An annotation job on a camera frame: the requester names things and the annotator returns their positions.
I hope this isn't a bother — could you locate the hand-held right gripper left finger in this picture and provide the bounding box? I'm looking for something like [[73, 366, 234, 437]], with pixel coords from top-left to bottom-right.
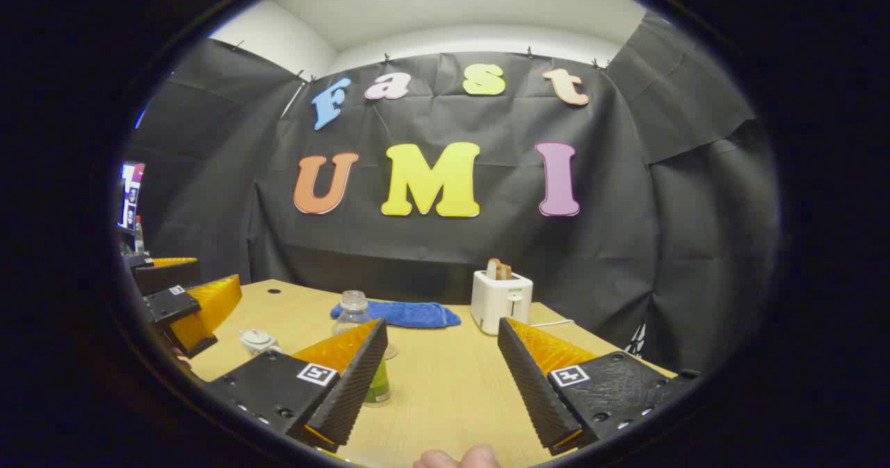
[[206, 317, 389, 453]]

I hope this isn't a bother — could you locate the blue towel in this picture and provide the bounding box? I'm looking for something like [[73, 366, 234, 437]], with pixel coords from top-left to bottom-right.
[[330, 300, 462, 330]]

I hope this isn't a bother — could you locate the white toaster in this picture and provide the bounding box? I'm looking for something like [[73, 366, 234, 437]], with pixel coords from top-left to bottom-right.
[[471, 270, 534, 335]]

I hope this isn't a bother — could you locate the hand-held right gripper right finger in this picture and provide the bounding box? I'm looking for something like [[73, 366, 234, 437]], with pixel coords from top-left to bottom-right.
[[496, 316, 702, 456]]

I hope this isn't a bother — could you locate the black backdrop cloth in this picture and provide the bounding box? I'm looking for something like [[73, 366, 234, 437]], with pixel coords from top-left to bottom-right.
[[129, 13, 779, 375]]

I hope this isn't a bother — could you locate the computer monitor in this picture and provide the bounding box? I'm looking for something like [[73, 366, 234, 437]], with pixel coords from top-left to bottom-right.
[[120, 162, 147, 231]]

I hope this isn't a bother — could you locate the clear green label water bottle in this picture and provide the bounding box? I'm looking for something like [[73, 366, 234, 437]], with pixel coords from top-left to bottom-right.
[[332, 290, 392, 408]]

